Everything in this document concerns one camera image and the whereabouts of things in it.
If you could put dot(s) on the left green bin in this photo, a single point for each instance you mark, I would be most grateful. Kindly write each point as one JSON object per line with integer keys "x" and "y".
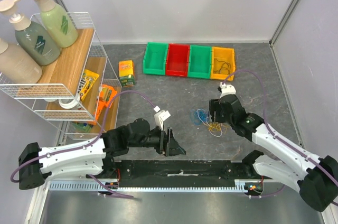
{"x": 154, "y": 60}

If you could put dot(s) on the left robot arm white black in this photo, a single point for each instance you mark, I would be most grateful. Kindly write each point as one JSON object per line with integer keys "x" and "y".
{"x": 93, "y": 157}

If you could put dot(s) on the yellow candy bag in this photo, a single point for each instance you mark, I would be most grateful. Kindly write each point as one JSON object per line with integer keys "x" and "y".
{"x": 86, "y": 83}

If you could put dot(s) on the colourful box on lower shelf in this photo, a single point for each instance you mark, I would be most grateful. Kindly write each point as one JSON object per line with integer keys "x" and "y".
{"x": 82, "y": 127}

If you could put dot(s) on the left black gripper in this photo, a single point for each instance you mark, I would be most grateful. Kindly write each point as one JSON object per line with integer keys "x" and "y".
{"x": 168, "y": 145}

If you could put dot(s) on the beige pump bottle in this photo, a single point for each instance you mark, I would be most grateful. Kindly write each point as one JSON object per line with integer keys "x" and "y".
{"x": 16, "y": 63}

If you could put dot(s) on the white tape roll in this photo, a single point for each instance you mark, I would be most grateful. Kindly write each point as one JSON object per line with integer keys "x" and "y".
{"x": 71, "y": 104}

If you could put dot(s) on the green bin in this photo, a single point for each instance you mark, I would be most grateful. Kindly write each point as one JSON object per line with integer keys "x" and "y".
{"x": 200, "y": 62}
{"x": 154, "y": 60}

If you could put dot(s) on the white wire shelf rack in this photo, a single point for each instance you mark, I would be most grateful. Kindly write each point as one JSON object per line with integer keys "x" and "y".
{"x": 60, "y": 80}

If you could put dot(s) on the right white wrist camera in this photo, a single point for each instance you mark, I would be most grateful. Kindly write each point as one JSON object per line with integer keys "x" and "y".
{"x": 226, "y": 89}

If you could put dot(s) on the orange toy package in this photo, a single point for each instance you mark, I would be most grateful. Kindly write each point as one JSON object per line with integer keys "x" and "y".
{"x": 107, "y": 93}

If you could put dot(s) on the dark green pump bottle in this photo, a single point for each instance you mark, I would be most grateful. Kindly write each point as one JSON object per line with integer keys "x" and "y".
{"x": 34, "y": 39}

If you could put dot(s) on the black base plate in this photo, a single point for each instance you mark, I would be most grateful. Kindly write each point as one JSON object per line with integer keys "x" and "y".
{"x": 178, "y": 173}

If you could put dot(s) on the red bin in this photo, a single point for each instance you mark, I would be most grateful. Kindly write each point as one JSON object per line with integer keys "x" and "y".
{"x": 177, "y": 60}

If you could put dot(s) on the yellow bin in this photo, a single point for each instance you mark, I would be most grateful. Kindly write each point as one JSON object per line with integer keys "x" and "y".
{"x": 223, "y": 63}

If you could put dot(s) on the light green pump bottle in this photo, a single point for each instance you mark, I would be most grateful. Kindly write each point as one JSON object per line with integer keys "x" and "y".
{"x": 57, "y": 23}

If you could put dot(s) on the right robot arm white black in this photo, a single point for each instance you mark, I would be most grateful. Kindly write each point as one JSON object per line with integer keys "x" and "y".
{"x": 312, "y": 176}

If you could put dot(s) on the yellow green small box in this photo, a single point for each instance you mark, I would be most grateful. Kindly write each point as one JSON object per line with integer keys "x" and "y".
{"x": 127, "y": 73}

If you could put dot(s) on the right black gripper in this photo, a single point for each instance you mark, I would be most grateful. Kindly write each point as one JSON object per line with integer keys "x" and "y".
{"x": 217, "y": 110}

